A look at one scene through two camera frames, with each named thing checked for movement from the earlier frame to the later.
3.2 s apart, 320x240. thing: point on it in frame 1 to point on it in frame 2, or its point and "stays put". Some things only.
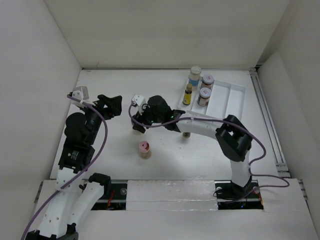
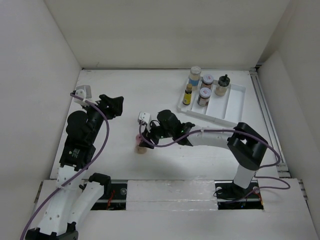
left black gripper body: (96, 119) stays put
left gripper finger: (114, 111) stays put
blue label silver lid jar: (194, 77) stays put
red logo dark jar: (204, 96) stays put
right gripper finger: (139, 128) to (144, 143)
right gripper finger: (139, 118) to (149, 135)
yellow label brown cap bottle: (187, 95) stays put
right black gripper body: (149, 117) to (160, 132)
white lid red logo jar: (207, 81) stays put
